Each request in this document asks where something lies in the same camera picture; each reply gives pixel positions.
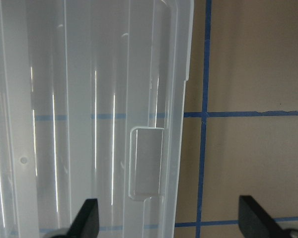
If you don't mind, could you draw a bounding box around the translucent plastic box lid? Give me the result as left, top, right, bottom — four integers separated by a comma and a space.
0, 0, 194, 238

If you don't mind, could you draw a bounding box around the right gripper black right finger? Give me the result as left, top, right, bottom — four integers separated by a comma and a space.
238, 195, 288, 238

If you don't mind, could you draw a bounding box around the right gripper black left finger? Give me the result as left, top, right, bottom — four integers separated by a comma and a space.
67, 198, 99, 238

